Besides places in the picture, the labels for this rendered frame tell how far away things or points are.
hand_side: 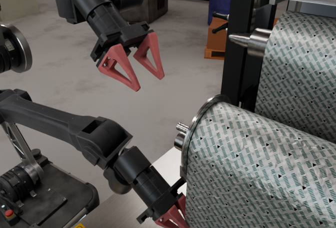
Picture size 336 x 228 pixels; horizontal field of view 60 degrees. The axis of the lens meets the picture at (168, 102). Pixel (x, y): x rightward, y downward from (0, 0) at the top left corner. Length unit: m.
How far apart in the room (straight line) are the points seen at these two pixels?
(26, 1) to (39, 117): 6.19
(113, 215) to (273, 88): 0.52
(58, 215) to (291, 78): 1.44
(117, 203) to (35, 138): 1.96
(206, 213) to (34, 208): 1.39
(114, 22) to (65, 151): 2.07
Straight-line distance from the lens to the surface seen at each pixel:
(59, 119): 0.66
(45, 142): 2.67
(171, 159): 0.97
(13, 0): 6.70
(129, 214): 0.83
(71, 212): 1.75
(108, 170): 0.63
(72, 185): 1.88
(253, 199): 0.43
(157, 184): 0.56
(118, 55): 0.47
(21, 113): 0.76
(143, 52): 0.54
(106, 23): 0.51
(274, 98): 0.62
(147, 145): 2.45
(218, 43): 4.01
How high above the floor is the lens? 1.55
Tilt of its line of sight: 31 degrees down
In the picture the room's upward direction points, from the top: straight up
